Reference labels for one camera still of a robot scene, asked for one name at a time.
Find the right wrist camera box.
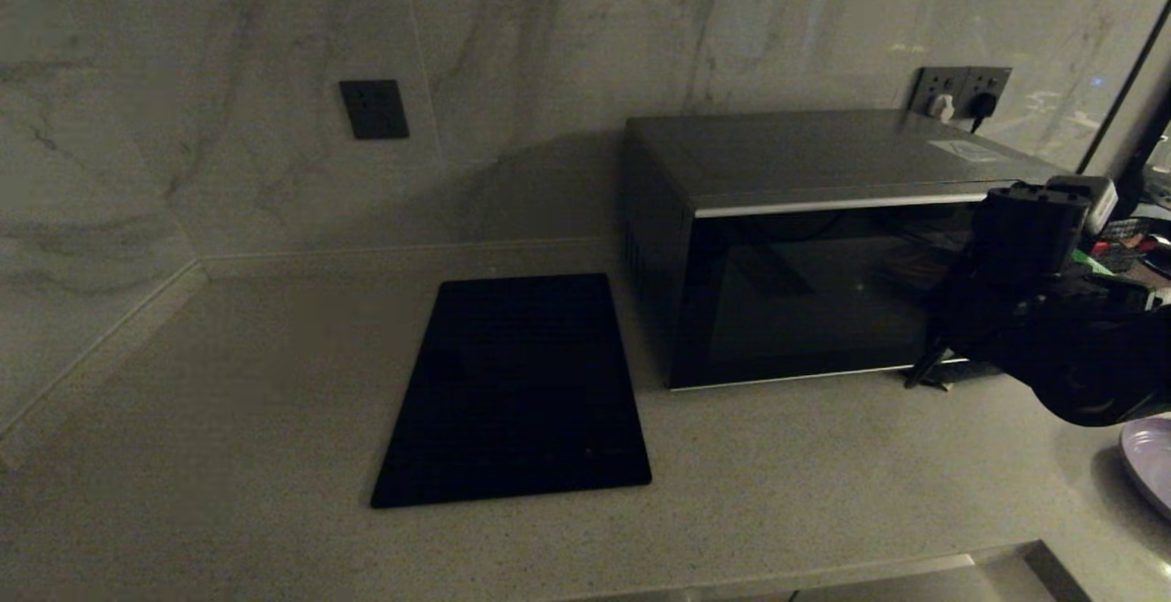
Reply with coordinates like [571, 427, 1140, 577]
[972, 177, 1119, 260]

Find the wire shopping cart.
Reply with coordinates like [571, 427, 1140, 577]
[1089, 209, 1171, 283]

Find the white sticker label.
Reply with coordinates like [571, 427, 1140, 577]
[926, 139, 1007, 164]

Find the grey double wall socket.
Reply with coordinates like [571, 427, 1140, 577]
[908, 66, 1013, 120]

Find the purple plate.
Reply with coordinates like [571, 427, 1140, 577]
[1120, 415, 1171, 521]

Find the dark single wall socket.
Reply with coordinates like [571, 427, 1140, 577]
[339, 80, 410, 140]

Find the dark glass microwave door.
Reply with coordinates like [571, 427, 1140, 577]
[668, 190, 998, 391]

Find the silver microwave oven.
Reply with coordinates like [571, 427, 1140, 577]
[624, 109, 1099, 392]

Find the black metal frame post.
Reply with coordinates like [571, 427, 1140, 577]
[1078, 0, 1171, 175]

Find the black glass induction cooktop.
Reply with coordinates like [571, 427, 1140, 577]
[371, 274, 652, 509]

